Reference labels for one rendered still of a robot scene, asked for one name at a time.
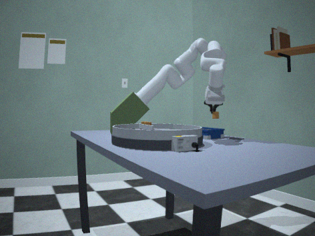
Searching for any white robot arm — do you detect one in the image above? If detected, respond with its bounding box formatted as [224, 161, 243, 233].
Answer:
[135, 38, 226, 106]

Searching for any blue tray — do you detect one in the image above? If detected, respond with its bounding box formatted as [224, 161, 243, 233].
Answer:
[202, 127, 225, 139]

